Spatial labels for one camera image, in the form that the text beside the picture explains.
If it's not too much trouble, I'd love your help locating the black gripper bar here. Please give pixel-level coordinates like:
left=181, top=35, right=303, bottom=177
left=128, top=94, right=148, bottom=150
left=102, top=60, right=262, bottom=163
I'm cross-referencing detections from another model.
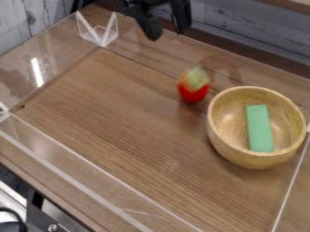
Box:
left=123, top=0, right=192, bottom=41

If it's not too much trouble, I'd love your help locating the red plush strawberry toy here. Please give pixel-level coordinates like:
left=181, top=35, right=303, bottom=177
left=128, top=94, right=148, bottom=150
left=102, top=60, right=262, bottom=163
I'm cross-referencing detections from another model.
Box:
left=177, top=65, right=209, bottom=102

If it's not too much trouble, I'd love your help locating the wooden bowl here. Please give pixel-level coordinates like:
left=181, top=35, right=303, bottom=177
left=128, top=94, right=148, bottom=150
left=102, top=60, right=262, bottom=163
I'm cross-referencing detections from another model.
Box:
left=207, top=86, right=306, bottom=169

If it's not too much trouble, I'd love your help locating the green rectangular block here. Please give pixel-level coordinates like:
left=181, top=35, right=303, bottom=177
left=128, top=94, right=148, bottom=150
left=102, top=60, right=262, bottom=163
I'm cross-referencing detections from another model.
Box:
left=245, top=105, right=274, bottom=152

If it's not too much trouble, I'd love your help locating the clear acrylic corner bracket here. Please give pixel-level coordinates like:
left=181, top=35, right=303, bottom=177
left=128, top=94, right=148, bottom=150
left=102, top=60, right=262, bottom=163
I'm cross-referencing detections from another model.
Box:
left=74, top=12, right=119, bottom=47

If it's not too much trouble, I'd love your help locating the clear acrylic tray wall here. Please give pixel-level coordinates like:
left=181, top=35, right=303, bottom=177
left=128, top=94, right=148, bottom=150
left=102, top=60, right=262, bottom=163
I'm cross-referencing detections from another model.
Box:
left=0, top=14, right=310, bottom=232

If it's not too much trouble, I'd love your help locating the black metal table frame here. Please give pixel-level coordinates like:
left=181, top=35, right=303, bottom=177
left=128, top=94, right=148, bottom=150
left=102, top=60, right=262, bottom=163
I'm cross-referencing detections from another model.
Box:
left=26, top=190, right=69, bottom=232

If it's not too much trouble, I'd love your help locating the black cable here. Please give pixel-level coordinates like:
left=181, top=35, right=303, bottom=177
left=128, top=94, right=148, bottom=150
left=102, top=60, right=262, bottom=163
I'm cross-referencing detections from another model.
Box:
left=0, top=207, right=29, bottom=232

